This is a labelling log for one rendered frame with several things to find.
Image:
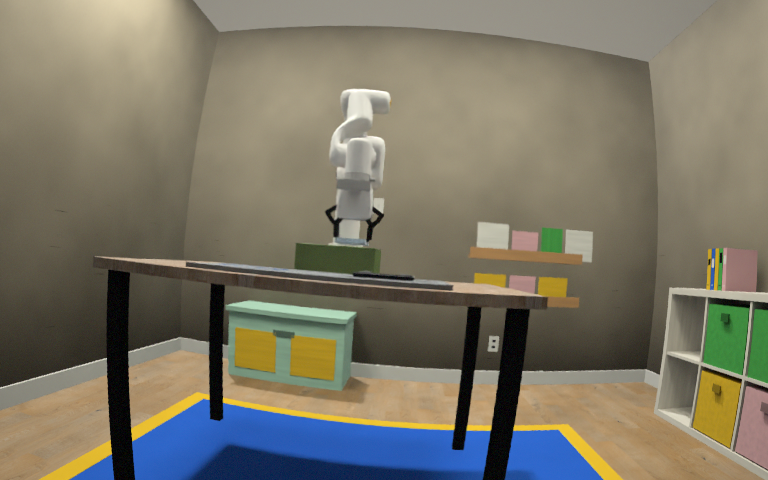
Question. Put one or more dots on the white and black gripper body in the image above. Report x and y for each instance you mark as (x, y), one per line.
(355, 205)

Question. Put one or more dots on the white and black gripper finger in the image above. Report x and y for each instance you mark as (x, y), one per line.
(334, 222)
(372, 225)

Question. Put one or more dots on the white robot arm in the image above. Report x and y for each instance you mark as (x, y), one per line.
(356, 169)

